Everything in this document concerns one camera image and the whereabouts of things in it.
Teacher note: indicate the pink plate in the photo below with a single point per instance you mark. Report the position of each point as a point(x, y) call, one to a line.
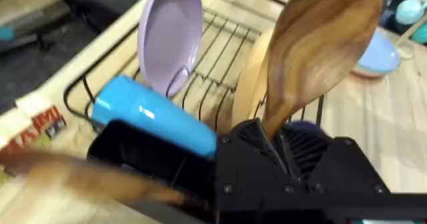
point(365, 73)

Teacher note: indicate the light blue cup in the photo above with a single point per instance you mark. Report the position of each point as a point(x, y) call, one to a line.
point(150, 114)

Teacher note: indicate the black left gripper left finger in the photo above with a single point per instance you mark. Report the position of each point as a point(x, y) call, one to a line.
point(247, 164)

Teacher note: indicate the tan plate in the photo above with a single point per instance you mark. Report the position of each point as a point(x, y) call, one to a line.
point(248, 80)

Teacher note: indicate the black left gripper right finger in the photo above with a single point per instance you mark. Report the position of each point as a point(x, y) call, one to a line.
point(340, 167)

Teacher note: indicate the pale cup stand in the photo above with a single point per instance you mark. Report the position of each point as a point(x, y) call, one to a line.
point(407, 37)

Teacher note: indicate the dark blue cup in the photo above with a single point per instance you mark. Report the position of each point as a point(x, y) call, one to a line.
point(310, 126)

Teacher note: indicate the purple plate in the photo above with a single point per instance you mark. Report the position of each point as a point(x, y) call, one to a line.
point(168, 37)

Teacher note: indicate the teal cup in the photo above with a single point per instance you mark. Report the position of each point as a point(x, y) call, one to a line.
point(421, 34)
point(408, 11)

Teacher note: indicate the wooden spoon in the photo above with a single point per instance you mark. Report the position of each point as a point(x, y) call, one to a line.
point(90, 180)
point(317, 47)

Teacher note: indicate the printed cardboard box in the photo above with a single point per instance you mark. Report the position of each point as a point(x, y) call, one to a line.
point(30, 130)

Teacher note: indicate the black cutlery holder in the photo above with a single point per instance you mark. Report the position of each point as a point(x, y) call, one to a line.
point(146, 150)

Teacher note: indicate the light blue plate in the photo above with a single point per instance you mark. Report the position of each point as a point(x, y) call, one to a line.
point(380, 55)

